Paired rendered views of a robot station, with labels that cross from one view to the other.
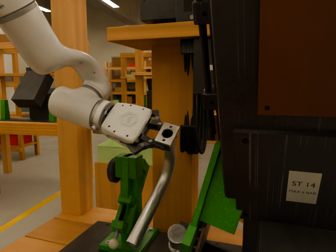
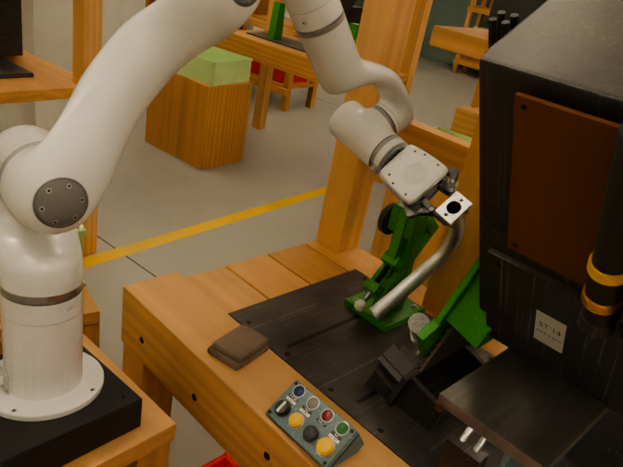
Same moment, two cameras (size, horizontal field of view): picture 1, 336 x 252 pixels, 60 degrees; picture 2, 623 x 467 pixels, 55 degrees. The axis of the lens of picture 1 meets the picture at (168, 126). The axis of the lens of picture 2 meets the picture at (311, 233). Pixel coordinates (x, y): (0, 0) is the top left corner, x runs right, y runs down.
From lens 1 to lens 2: 0.50 m
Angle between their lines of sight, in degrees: 27
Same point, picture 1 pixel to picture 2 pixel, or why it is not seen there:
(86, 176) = (358, 205)
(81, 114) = (362, 147)
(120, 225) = (374, 288)
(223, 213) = (471, 323)
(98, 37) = not seen: outside the picture
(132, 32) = (464, 44)
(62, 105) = (345, 129)
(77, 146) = (357, 163)
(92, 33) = not seen: outside the picture
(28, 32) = (325, 52)
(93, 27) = not seen: outside the picture
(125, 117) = (413, 169)
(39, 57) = (331, 79)
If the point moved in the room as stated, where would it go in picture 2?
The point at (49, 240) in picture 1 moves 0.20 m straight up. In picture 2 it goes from (292, 271) to (306, 200)
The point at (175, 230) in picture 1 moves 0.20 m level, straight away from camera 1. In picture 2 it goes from (418, 319) to (451, 277)
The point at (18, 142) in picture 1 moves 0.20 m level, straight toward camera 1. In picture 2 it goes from (285, 77) to (284, 82)
